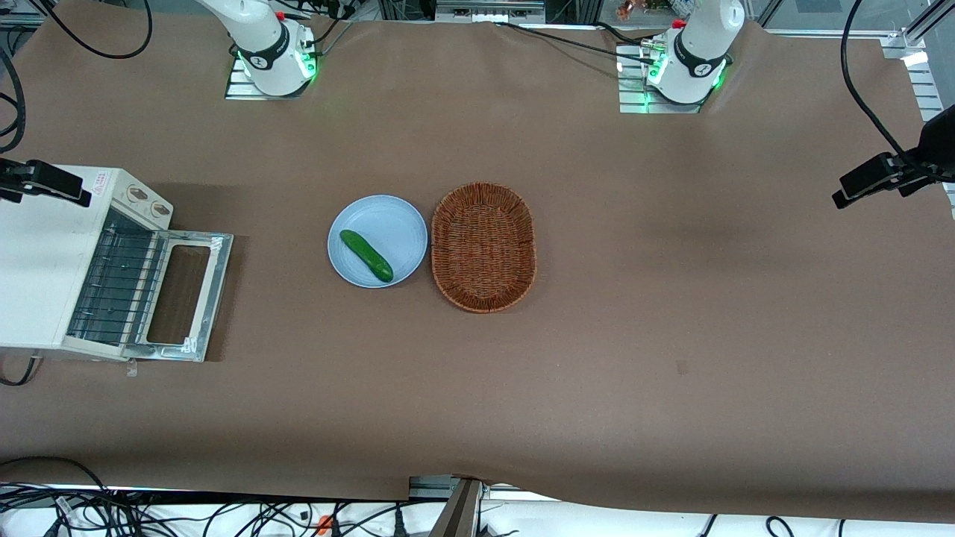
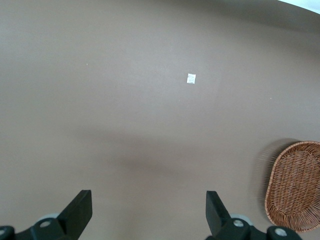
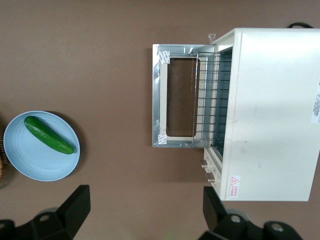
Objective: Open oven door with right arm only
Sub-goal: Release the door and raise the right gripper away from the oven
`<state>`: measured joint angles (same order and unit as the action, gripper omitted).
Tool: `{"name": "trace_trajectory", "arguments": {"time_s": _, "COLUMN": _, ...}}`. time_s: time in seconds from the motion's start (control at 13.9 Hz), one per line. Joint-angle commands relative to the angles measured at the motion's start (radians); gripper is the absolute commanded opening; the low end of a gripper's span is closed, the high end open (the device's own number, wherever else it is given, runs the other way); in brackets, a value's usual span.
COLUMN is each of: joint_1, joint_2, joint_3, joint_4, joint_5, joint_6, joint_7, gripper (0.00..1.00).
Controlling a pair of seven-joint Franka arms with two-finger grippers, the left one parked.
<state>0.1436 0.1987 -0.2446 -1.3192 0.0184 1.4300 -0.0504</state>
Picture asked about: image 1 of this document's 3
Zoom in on black oven power cord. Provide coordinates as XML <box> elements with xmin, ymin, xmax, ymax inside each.
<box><xmin>0</xmin><ymin>356</ymin><xmax>44</xmax><ymax>387</ymax></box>

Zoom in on slotted aluminium side rail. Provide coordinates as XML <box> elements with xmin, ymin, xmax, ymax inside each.
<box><xmin>880</xmin><ymin>0</ymin><xmax>955</xmax><ymax>221</ymax></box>

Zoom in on wire oven rack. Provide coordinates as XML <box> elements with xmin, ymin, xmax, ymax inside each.
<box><xmin>69</xmin><ymin>209</ymin><xmax>169</xmax><ymax>348</ymax></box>

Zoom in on white toaster oven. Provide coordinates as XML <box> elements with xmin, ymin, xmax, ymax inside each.
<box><xmin>0</xmin><ymin>164</ymin><xmax>174</xmax><ymax>362</ymax></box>

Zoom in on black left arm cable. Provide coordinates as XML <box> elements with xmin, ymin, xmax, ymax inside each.
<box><xmin>841</xmin><ymin>0</ymin><xmax>918</xmax><ymax>161</ymax></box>

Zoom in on aluminium frame post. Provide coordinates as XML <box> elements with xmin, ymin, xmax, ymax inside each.
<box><xmin>435</xmin><ymin>477</ymin><xmax>486</xmax><ymax>537</ymax></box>

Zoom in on black arched floor cable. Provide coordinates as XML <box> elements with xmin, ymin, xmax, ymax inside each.
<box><xmin>0</xmin><ymin>456</ymin><xmax>107</xmax><ymax>493</ymax></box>

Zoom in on long black table cable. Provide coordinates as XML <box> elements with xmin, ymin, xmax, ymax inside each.
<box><xmin>492</xmin><ymin>21</ymin><xmax>661</xmax><ymax>64</ymax></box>

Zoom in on tangled black floor cables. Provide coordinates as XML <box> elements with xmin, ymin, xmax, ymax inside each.
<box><xmin>0</xmin><ymin>483</ymin><xmax>419</xmax><ymax>537</ymax></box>

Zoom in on short black table cable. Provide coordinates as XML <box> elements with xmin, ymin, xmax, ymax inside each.
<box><xmin>595</xmin><ymin>21</ymin><xmax>651</xmax><ymax>44</ymax></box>

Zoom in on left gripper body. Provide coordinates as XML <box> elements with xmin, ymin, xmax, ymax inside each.
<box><xmin>895</xmin><ymin>103</ymin><xmax>955</xmax><ymax>199</ymax></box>

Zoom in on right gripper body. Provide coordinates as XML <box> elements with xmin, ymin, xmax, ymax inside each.
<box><xmin>0</xmin><ymin>158</ymin><xmax>34</xmax><ymax>204</ymax></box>

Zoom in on brown paper table cover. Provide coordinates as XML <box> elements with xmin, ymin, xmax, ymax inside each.
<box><xmin>0</xmin><ymin>0</ymin><xmax>955</xmax><ymax>523</ymax></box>

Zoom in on aluminium arm base plate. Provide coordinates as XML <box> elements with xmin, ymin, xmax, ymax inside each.
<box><xmin>617</xmin><ymin>43</ymin><xmax>708</xmax><ymax>115</ymax></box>
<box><xmin>225</xmin><ymin>56</ymin><xmax>318</xmax><ymax>101</ymax></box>

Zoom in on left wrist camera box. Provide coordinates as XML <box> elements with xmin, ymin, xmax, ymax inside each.
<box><xmin>831</xmin><ymin>152</ymin><xmax>900</xmax><ymax>210</ymax></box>

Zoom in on brown oval wicker basket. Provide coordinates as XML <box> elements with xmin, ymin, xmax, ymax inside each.
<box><xmin>430</xmin><ymin>182</ymin><xmax>537</xmax><ymax>314</ymax></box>

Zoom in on black right arm cable loop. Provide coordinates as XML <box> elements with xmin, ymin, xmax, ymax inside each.
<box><xmin>28</xmin><ymin>0</ymin><xmax>153</xmax><ymax>62</ymax></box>

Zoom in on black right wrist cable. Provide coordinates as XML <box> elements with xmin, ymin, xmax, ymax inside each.
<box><xmin>0</xmin><ymin>45</ymin><xmax>28</xmax><ymax>150</ymax></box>

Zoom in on green cucumber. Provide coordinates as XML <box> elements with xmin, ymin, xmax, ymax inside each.
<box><xmin>339</xmin><ymin>230</ymin><xmax>394</xmax><ymax>283</ymax></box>

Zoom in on light blue round plate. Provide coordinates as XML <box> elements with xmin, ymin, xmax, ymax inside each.
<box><xmin>327</xmin><ymin>195</ymin><xmax>429</xmax><ymax>289</ymax></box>

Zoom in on oven door with glass window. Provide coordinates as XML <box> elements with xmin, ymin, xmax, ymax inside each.
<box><xmin>123</xmin><ymin>230</ymin><xmax>234</xmax><ymax>363</ymax></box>

